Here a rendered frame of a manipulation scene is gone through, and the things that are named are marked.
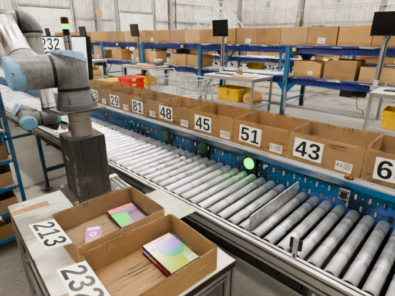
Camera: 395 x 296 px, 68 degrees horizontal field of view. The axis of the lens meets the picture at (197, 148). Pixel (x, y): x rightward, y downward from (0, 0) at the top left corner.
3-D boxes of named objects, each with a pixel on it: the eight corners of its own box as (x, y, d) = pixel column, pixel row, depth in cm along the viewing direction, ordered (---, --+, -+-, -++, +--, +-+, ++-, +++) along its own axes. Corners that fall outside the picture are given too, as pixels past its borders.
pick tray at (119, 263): (83, 276, 103) (79, 254, 100) (171, 232, 127) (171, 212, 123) (121, 335, 83) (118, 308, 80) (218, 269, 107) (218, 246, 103)
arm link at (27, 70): (53, 64, 126) (14, 2, 167) (5, 67, 116) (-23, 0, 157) (55, 94, 136) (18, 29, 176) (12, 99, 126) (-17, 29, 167)
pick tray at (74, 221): (53, 235, 125) (49, 215, 122) (132, 202, 149) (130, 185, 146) (80, 271, 106) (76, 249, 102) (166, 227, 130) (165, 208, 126)
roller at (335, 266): (319, 280, 108) (321, 269, 106) (362, 220, 143) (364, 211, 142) (332, 288, 105) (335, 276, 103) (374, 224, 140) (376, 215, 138)
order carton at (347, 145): (285, 158, 170) (289, 130, 164) (308, 145, 189) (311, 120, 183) (359, 180, 144) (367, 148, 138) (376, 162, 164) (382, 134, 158)
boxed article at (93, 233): (86, 252, 114) (84, 242, 113) (87, 236, 123) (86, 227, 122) (101, 249, 116) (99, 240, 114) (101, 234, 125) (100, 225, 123)
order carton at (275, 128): (232, 143, 195) (233, 118, 189) (256, 133, 215) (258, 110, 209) (286, 158, 169) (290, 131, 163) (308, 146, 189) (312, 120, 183)
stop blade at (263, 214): (248, 233, 131) (249, 215, 128) (295, 195, 162) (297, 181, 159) (249, 234, 131) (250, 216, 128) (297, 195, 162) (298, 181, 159)
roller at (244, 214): (223, 228, 138) (223, 219, 136) (278, 189, 173) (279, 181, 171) (231, 232, 134) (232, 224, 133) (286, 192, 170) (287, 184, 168)
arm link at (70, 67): (94, 86, 141) (88, 47, 136) (56, 90, 132) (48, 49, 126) (84, 84, 153) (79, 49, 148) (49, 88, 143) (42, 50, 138)
